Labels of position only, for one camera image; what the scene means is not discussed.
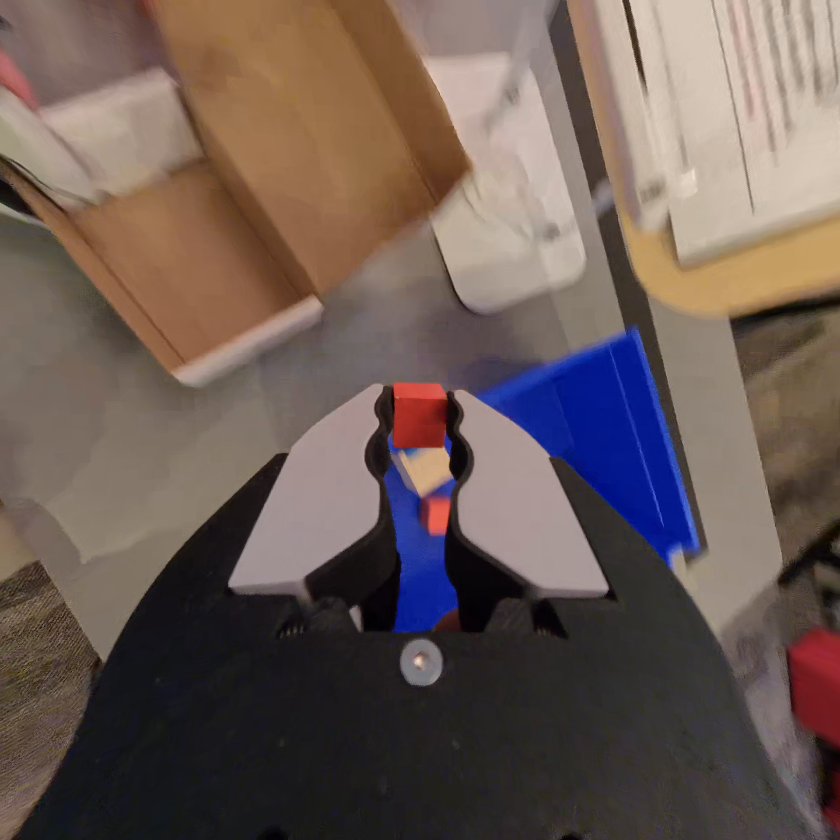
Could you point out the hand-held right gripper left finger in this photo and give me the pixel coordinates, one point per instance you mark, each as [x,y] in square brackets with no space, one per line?
[315,505]

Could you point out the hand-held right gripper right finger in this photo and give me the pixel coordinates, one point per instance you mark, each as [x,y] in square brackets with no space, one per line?
[525,518]

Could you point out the blue plastic bin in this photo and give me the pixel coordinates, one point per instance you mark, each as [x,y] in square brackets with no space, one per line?
[590,420]

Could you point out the red cube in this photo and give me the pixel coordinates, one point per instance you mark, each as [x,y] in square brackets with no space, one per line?
[420,417]
[435,515]

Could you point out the brown cardboard box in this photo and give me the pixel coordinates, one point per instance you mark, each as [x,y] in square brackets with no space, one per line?
[275,164]

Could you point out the beige cube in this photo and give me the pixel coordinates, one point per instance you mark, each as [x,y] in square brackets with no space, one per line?
[426,469]

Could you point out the wooden desk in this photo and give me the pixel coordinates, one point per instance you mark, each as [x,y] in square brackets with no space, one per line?
[689,289]

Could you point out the black chair base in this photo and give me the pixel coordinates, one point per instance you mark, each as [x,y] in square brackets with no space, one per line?
[814,558]

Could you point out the white plastic bin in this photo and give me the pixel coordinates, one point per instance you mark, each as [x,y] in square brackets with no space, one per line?
[512,223]

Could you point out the red plastic container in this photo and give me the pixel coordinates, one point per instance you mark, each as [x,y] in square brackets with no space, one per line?
[817,689]

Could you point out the white printed papers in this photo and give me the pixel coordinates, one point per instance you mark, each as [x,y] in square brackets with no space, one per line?
[754,118]

